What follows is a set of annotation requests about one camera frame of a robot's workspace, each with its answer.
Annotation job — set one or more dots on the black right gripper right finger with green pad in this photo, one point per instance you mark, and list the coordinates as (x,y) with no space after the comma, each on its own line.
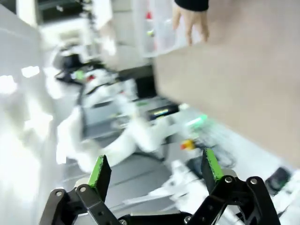
(234,197)

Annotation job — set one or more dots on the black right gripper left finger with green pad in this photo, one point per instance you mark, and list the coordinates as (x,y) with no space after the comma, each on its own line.
(93,192)

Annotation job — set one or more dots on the forearm in black sleeve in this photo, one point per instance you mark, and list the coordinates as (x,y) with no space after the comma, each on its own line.
(192,4)

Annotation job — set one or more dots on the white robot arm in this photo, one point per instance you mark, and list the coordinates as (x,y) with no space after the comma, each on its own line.
(138,136)

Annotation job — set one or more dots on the person's hand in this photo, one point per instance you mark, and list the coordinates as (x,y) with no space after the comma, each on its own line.
(195,21)

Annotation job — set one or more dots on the small black device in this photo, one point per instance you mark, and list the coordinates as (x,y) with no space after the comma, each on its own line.
(279,179)

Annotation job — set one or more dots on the red yellow emergency stop button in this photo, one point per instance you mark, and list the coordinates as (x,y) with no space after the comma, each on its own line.
(187,144)

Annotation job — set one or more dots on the green glowing light bar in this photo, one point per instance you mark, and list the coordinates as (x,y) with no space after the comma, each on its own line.
(198,120)

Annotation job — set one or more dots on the black box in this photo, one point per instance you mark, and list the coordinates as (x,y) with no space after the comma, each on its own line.
(145,87)

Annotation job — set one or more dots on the clear plastic drawer unit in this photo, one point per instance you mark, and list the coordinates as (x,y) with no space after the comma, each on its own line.
(161,30)

